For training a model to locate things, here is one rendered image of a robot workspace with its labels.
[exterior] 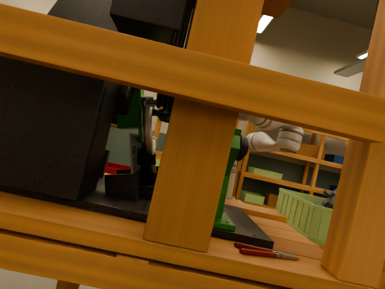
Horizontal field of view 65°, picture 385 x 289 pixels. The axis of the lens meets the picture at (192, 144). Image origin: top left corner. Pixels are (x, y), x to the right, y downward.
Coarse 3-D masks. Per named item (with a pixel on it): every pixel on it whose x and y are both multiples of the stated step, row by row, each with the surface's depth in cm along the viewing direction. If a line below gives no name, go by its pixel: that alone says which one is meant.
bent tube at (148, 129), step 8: (144, 96) 97; (152, 96) 98; (144, 112) 94; (144, 120) 92; (144, 128) 91; (144, 136) 91; (144, 144) 92; (152, 144) 93; (144, 152) 94; (152, 152) 94; (152, 168) 100
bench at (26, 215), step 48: (0, 192) 73; (0, 240) 61; (48, 240) 63; (96, 240) 62; (144, 240) 63; (288, 240) 91; (144, 288) 63; (192, 288) 63; (240, 288) 64; (288, 288) 67; (336, 288) 64
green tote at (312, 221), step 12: (288, 192) 177; (288, 204) 173; (300, 204) 154; (312, 204) 138; (288, 216) 168; (300, 216) 149; (312, 216) 137; (324, 216) 136; (300, 228) 147; (312, 228) 136; (324, 228) 136; (312, 240) 136; (324, 240) 136
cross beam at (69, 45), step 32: (0, 32) 56; (32, 32) 56; (64, 32) 57; (96, 32) 57; (64, 64) 57; (96, 64) 57; (128, 64) 57; (160, 64) 58; (192, 64) 58; (224, 64) 58; (192, 96) 58; (224, 96) 58; (256, 96) 59; (288, 96) 59; (320, 96) 59; (352, 96) 60; (320, 128) 60; (352, 128) 60; (384, 128) 60
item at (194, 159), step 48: (240, 0) 63; (384, 0) 72; (192, 48) 63; (240, 48) 63; (384, 48) 68; (384, 96) 65; (192, 144) 63; (384, 144) 65; (192, 192) 63; (336, 192) 74; (384, 192) 65; (192, 240) 63; (336, 240) 69; (384, 240) 65
